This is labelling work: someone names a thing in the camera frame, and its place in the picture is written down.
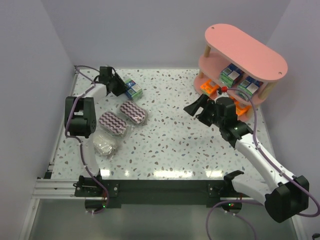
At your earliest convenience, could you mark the orange sponge box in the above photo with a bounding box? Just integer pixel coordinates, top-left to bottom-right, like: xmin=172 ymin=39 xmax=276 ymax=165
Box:
xmin=236 ymin=104 xmax=251 ymax=117
xmin=200 ymin=79 xmax=219 ymax=97

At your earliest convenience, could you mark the green sponge pack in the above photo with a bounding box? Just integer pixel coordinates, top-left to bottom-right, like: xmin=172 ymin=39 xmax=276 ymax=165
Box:
xmin=124 ymin=77 xmax=143 ymax=100
xmin=237 ymin=76 xmax=264 ymax=101
xmin=219 ymin=63 xmax=244 ymax=88

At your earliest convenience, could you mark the purple striped sponge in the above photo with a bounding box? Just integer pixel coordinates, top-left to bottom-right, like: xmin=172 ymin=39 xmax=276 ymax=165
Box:
xmin=118 ymin=100 xmax=149 ymax=125
xmin=98 ymin=111 xmax=130 ymax=137

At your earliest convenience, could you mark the grey scrubber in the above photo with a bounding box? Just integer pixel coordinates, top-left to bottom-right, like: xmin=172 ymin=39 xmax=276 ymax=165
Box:
xmin=93 ymin=132 xmax=119 ymax=158

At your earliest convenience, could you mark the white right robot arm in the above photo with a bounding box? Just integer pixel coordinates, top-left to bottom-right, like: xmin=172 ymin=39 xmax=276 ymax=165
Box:
xmin=184 ymin=94 xmax=310 ymax=223

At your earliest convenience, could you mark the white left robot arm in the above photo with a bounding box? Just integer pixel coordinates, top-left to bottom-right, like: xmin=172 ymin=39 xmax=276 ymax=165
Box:
xmin=64 ymin=66 xmax=127 ymax=186

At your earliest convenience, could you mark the pink three-tier shelf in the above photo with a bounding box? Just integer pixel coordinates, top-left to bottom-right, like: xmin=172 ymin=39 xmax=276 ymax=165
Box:
xmin=193 ymin=23 xmax=288 ymax=106

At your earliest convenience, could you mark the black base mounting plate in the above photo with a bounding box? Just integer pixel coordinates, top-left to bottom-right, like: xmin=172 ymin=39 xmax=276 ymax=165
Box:
xmin=73 ymin=177 xmax=241 ymax=209

